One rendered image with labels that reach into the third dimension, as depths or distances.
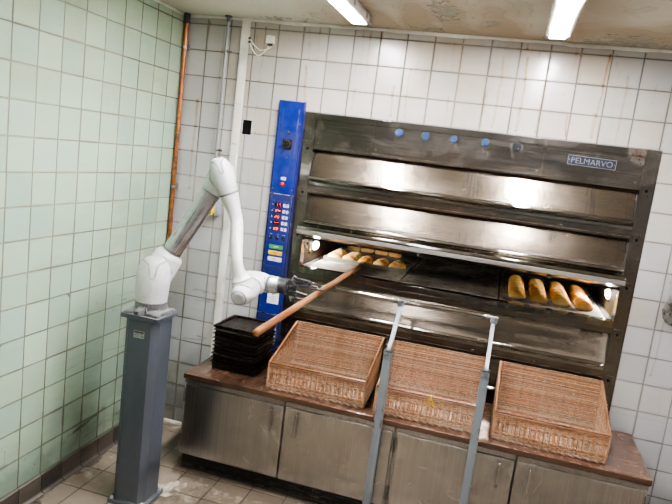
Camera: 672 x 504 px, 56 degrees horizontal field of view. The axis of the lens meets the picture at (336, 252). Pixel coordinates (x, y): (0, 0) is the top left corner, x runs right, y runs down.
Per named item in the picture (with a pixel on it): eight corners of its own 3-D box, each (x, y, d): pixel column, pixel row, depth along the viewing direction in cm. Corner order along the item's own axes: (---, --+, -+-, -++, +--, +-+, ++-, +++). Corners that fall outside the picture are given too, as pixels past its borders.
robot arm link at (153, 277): (131, 303, 302) (135, 258, 299) (137, 294, 320) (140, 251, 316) (166, 306, 305) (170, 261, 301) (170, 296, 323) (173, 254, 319)
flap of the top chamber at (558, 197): (309, 180, 374) (316, 149, 378) (631, 225, 331) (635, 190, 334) (307, 178, 370) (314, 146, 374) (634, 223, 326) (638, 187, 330)
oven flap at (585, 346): (294, 307, 387) (301, 276, 390) (603, 367, 343) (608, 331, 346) (292, 306, 383) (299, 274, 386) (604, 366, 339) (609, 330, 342)
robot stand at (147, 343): (106, 502, 320) (120, 312, 305) (129, 482, 340) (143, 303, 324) (142, 512, 316) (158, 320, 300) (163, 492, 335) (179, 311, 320)
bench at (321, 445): (217, 431, 412) (226, 346, 403) (610, 530, 353) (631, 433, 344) (173, 470, 358) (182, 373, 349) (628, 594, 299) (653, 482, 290)
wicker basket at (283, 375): (290, 362, 389) (295, 319, 385) (379, 380, 377) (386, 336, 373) (263, 388, 343) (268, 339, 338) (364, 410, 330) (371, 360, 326)
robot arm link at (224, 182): (241, 190, 307) (240, 187, 320) (229, 154, 303) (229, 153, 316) (215, 198, 306) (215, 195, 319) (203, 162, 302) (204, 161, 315)
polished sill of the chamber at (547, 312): (301, 271, 390) (301, 264, 389) (610, 325, 346) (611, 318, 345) (298, 272, 384) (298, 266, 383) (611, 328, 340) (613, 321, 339)
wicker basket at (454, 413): (386, 382, 375) (392, 338, 371) (482, 402, 362) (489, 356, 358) (370, 412, 328) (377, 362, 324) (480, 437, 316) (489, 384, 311)
